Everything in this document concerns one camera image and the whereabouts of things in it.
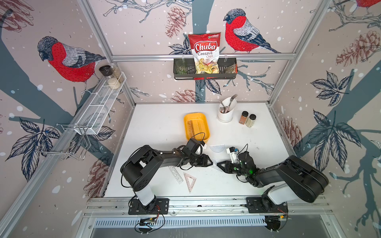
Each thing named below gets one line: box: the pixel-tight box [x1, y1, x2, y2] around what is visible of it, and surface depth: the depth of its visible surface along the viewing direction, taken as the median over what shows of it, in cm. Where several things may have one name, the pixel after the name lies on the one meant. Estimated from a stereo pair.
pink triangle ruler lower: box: [183, 172, 197, 194], surface depth 84 cm
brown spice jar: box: [239, 110, 249, 125], surface depth 104 cm
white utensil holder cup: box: [217, 96, 237, 123], surface depth 107 cm
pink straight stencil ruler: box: [187, 119, 195, 139], surface depth 106 cm
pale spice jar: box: [245, 113, 257, 128], surface depth 103 cm
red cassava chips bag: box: [188, 32, 222, 74], surface depth 84 cm
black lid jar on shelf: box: [98, 64, 114, 79], surface depth 81 cm
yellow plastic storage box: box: [183, 112, 211, 143], surface depth 109 cm
